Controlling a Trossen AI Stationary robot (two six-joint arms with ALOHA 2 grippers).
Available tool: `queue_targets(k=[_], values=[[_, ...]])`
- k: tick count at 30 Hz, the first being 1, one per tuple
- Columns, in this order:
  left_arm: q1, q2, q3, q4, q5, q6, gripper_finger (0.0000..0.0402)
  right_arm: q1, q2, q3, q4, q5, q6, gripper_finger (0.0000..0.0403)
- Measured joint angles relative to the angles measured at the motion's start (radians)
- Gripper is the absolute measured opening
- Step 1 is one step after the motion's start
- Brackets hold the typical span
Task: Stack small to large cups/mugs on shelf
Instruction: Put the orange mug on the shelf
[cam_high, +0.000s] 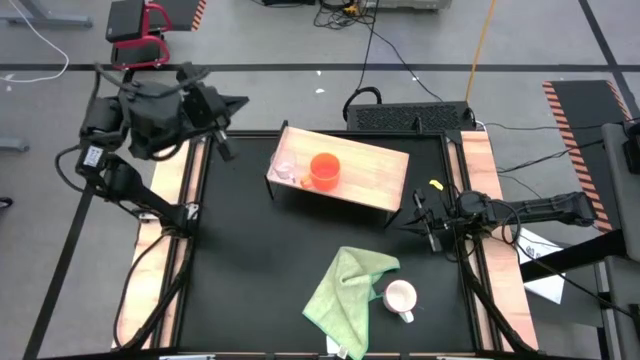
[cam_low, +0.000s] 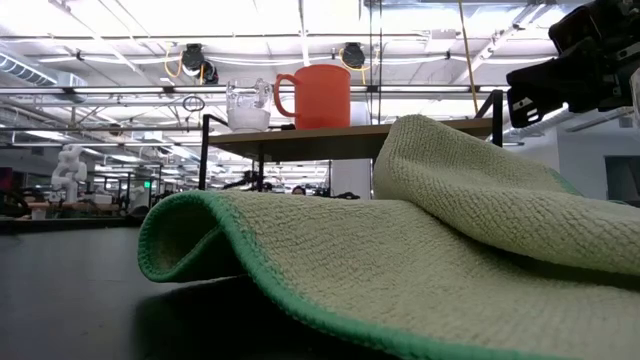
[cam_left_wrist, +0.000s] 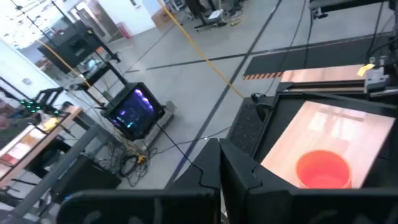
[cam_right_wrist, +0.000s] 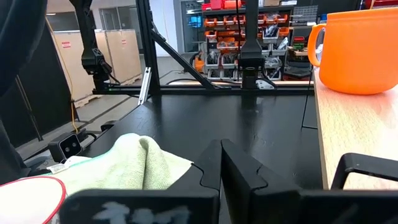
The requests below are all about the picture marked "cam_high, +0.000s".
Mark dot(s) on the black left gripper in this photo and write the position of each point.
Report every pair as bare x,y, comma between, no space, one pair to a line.
207,107

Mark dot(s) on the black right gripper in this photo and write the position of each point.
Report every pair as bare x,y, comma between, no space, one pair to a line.
432,225

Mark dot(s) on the white patterned ceramic mug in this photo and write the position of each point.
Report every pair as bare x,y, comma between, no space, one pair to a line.
400,296

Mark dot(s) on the clear plastic cup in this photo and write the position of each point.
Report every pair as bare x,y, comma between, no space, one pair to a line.
286,169

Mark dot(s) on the orange plastic mug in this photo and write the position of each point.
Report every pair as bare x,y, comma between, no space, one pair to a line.
325,172

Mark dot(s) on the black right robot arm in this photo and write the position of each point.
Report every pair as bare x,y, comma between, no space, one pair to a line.
545,210

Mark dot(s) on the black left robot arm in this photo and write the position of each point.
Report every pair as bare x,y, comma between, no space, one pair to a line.
150,117

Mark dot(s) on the wooden shelf with black legs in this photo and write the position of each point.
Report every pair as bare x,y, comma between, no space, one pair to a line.
370,175

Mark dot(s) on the yellow tape tag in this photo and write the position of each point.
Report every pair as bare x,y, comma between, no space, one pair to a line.
436,185

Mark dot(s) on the light wooden side board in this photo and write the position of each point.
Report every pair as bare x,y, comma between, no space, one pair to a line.
142,305
480,150

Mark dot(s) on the green microfiber cloth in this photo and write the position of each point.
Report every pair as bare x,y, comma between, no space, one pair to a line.
345,295

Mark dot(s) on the small hazard striped black panel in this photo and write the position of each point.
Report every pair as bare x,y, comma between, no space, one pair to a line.
182,12

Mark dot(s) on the black perforated computer case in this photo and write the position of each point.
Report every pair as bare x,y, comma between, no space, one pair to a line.
400,117

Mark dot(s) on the black floor device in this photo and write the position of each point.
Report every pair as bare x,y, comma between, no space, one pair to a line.
287,2

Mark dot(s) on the white paper sheet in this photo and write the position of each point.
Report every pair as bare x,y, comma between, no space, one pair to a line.
547,290

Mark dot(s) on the black metal beam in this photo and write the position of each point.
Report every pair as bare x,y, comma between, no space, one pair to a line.
575,255

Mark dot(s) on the grey metal table leg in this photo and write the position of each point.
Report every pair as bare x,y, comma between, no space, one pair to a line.
50,21

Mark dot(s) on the large hazard striped black mat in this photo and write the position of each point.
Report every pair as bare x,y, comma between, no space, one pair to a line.
585,115

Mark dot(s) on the grey metal cabinet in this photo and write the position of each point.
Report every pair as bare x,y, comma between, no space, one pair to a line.
617,200

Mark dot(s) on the grey equipment box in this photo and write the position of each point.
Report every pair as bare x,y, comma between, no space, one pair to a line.
410,4

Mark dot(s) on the grey metal foot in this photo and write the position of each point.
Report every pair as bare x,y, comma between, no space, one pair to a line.
12,145

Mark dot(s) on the black box device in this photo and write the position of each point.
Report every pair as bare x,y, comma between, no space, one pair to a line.
632,155

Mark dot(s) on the black floor object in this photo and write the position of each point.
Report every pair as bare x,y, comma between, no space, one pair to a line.
5,202

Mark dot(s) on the black table frame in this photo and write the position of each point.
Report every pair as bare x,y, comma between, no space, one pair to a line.
250,133

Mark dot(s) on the red frame black stool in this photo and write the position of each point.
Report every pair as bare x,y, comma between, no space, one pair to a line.
125,20

